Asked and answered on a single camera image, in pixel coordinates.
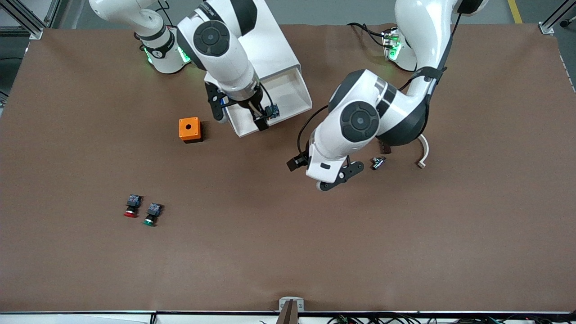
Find tangled black cables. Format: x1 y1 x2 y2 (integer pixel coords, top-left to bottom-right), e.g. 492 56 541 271
326 314 576 324

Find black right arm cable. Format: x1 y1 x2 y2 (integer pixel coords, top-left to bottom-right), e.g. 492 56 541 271
259 82 274 111

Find orange box with hole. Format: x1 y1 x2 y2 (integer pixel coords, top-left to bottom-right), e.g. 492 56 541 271
179 117 203 144

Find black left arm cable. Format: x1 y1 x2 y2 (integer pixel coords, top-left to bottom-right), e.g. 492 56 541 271
297 9 462 156

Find red push button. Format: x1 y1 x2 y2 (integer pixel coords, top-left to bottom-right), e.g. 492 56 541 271
124 194 144 218

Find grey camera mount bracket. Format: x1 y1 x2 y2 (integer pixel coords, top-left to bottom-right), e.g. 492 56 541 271
278 296 305 324

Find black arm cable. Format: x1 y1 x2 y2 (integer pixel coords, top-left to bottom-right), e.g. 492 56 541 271
297 9 462 156
259 82 274 111

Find black base cable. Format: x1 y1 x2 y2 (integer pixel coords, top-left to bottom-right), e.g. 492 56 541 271
157 0 175 27
346 22 388 46

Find white curved plastic bracket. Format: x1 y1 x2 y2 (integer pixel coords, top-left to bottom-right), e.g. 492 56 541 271
416 134 429 169

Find aluminium frame profile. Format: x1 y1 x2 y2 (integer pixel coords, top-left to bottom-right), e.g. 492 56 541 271
538 0 576 36
0 0 44 40

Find green push button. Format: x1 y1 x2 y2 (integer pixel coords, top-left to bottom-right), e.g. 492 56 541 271
143 202 163 226

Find brown table mat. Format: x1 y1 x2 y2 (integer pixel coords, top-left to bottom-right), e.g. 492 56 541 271
0 22 576 313

